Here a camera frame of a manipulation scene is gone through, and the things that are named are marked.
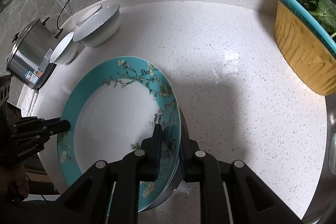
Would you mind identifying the teal floral plate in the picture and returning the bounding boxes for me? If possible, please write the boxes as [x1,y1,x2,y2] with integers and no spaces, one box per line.
[57,56,181,210]

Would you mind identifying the large white bowl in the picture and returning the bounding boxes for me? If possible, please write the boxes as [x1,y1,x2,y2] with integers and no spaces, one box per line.
[73,4,121,48]
[49,32,77,65]

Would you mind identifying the stainless steel rice cooker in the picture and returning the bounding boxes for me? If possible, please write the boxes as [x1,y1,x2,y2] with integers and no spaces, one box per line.
[6,18,59,90]

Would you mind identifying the teal colander basket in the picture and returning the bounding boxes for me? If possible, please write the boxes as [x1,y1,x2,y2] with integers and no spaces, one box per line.
[280,0,335,56]

